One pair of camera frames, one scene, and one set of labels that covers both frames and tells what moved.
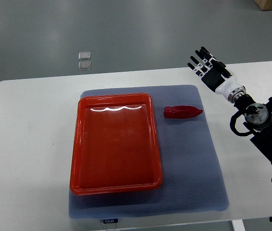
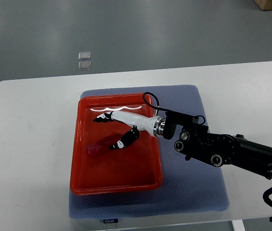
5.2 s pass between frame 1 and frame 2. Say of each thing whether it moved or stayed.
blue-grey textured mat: stayed
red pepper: moved
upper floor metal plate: stayed
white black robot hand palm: moved
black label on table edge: stayed
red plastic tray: stayed
